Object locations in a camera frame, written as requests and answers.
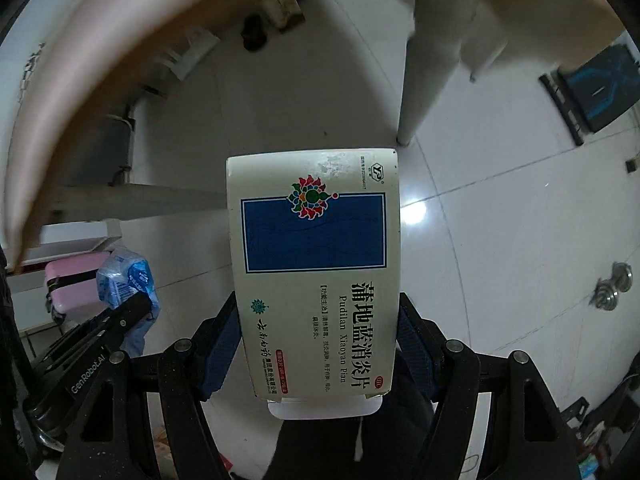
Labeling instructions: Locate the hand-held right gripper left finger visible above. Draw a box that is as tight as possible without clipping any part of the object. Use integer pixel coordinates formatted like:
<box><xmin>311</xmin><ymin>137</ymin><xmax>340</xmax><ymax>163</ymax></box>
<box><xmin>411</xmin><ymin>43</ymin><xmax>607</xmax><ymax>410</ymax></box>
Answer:
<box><xmin>55</xmin><ymin>292</ymin><xmax>244</xmax><ymax>480</ymax></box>

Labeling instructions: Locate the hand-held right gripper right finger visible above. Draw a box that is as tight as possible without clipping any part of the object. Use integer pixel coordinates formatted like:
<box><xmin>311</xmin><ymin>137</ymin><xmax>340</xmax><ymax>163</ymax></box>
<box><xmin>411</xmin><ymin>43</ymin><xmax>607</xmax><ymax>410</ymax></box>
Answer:
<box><xmin>397</xmin><ymin>291</ymin><xmax>583</xmax><ymax>480</ymax></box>

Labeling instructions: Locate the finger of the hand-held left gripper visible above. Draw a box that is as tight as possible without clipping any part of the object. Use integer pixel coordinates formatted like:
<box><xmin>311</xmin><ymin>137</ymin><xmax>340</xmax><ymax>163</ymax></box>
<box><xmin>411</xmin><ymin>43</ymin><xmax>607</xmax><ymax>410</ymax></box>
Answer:
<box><xmin>75</xmin><ymin>292</ymin><xmax>153</xmax><ymax>347</ymax></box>

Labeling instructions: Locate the blue plastic packet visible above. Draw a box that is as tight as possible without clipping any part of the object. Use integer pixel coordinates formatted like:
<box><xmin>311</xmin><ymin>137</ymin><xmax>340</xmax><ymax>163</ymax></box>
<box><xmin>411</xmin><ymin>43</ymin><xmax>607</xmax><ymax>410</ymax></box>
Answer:
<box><xmin>95</xmin><ymin>246</ymin><xmax>161</xmax><ymax>358</ymax></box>

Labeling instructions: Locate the blue and white medicine box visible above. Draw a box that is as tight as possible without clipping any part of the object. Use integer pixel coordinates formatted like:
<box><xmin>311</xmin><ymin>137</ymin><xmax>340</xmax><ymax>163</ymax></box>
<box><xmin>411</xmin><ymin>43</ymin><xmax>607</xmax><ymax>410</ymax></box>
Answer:
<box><xmin>225</xmin><ymin>147</ymin><xmax>402</xmax><ymax>418</ymax></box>

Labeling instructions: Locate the pink suitcase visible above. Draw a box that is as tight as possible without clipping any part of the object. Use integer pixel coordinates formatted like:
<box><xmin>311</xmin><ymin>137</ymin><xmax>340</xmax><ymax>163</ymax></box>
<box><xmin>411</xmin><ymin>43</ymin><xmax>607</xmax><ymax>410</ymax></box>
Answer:
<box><xmin>44</xmin><ymin>252</ymin><xmax>111</xmax><ymax>321</ymax></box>

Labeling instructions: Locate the person's leg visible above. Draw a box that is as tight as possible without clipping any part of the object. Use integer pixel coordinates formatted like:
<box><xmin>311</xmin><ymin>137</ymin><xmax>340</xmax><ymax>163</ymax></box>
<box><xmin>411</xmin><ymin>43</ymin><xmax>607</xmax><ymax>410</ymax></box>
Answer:
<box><xmin>265</xmin><ymin>355</ymin><xmax>436</xmax><ymax>480</ymax></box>

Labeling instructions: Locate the black folding table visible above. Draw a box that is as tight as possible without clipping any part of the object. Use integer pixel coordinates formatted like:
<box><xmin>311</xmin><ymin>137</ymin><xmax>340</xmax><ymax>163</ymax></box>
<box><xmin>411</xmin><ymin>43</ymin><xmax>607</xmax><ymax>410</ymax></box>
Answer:
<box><xmin>90</xmin><ymin>110</ymin><xmax>137</xmax><ymax>186</ymax></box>

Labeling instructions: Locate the metal dumbbell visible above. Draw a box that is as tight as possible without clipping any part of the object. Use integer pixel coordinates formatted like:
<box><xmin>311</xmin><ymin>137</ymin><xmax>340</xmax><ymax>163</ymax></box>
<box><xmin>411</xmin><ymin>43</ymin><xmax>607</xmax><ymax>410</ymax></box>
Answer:
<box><xmin>595</xmin><ymin>260</ymin><xmax>633</xmax><ymax>313</ymax></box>

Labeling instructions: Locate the table with checkered cover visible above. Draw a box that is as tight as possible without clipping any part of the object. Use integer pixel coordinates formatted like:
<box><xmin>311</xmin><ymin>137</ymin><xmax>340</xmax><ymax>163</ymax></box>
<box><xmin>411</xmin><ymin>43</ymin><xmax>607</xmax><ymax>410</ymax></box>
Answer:
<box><xmin>0</xmin><ymin>0</ymin><xmax>621</xmax><ymax>276</ymax></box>

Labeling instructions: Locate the black and blue board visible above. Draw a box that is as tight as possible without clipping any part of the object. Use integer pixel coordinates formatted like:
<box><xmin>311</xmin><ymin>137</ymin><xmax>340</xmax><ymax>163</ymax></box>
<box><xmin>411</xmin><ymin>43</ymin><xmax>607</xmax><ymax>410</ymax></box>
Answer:
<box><xmin>539</xmin><ymin>42</ymin><xmax>640</xmax><ymax>147</ymax></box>

